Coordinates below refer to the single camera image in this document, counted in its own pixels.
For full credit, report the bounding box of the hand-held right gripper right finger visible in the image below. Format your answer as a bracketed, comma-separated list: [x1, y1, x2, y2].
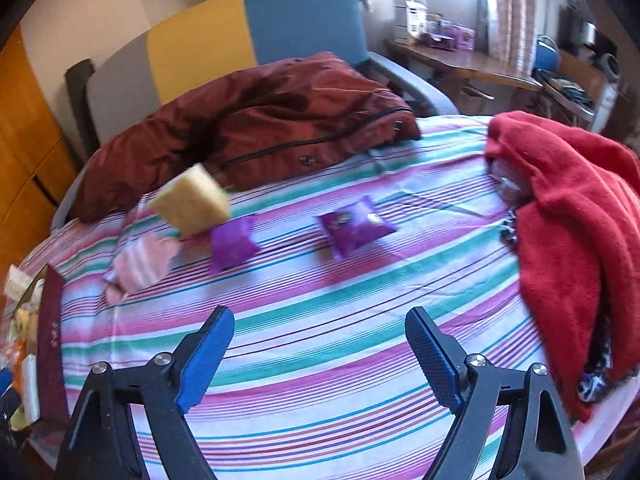
[404, 306, 586, 480]

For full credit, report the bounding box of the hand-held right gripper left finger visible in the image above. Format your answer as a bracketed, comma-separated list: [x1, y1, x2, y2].
[52, 305, 236, 480]

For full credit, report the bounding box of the dark red box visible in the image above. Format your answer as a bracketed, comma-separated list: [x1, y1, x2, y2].
[0, 262, 71, 456]

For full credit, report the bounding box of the large yellow sponge block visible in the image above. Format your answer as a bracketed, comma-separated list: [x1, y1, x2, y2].
[150, 162, 232, 238]

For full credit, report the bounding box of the pink striped cloth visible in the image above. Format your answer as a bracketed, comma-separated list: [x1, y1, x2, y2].
[103, 234, 180, 306]

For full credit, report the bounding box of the purple snack packet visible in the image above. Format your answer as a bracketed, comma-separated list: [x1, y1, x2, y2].
[317, 196, 397, 261]
[209, 214, 260, 275]

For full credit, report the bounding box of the striped tablecloth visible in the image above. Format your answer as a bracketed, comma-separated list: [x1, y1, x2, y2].
[20, 115, 616, 480]

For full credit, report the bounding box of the red fleece sweater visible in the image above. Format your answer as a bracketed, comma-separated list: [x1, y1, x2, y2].
[485, 111, 640, 423]

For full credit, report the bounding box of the grey cloth with label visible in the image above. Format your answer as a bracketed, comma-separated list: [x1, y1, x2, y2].
[492, 157, 528, 206]

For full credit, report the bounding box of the brown-red padded jacket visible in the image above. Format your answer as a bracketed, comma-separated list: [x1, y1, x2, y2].
[72, 51, 422, 223]

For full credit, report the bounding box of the orange wooden cabinet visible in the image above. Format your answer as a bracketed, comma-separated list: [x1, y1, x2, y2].
[0, 25, 83, 271]

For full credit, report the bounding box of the wooden desk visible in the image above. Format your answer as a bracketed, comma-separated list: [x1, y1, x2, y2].
[385, 37, 546, 111]

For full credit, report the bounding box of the grey yellow blue armchair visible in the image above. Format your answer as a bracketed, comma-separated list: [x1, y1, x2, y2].
[65, 0, 458, 161]

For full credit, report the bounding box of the purple storage box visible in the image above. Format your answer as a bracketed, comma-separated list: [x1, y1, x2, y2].
[425, 25, 476, 52]

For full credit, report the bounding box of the blue bucket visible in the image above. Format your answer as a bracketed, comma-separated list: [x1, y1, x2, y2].
[534, 35, 561, 73]

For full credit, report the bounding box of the white carton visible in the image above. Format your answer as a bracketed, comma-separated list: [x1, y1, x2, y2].
[395, 0, 428, 46]

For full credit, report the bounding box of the patterned curtain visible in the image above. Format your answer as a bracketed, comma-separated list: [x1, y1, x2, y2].
[475, 0, 556, 68]

